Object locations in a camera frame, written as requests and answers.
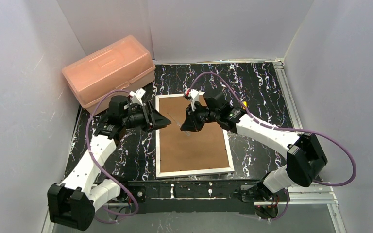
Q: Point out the white picture frame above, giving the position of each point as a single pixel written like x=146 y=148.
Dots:
x=182 y=154

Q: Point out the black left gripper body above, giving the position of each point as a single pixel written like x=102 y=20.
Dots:
x=148 y=115

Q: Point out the aluminium front rail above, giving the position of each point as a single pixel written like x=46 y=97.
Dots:
x=315 y=194

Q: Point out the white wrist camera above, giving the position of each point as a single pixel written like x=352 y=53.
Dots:
x=194 y=97
x=136 y=97

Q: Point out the translucent orange plastic box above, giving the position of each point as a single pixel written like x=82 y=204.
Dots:
x=125 y=65

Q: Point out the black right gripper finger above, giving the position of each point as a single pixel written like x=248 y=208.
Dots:
x=191 y=126
x=191 y=119

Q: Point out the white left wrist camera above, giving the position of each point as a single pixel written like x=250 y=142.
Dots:
x=136 y=97

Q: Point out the yellow handled screwdriver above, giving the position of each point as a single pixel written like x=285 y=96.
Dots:
x=236 y=114

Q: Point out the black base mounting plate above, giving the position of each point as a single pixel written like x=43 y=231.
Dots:
x=204 y=196

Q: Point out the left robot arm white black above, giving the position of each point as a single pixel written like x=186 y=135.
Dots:
x=74 y=202

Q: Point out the aluminium right side rail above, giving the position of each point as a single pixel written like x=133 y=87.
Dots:
x=288 y=93

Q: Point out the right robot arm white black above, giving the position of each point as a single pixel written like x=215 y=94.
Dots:
x=279 y=141

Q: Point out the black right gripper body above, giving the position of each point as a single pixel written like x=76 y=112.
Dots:
x=197 y=114

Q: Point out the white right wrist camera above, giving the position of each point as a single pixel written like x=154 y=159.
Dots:
x=194 y=97

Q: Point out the aluminium rail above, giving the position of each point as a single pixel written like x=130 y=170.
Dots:
x=315 y=194
x=288 y=93

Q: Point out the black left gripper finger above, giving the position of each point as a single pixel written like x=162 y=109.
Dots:
x=157 y=125
x=154 y=116

